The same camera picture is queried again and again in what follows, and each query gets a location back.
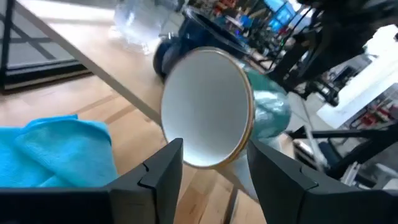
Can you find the dark blue mug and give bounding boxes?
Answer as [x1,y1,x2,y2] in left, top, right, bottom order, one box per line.
[152,6,251,80]

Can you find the blue cloth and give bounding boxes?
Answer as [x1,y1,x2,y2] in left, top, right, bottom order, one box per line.
[0,114,119,189]

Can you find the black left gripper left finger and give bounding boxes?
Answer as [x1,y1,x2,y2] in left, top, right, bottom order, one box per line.
[0,138,184,224]

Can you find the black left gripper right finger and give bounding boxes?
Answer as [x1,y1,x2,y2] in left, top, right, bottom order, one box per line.
[247,139,398,224]

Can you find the green mug with white inside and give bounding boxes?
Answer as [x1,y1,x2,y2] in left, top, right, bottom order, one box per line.
[160,46,292,202]

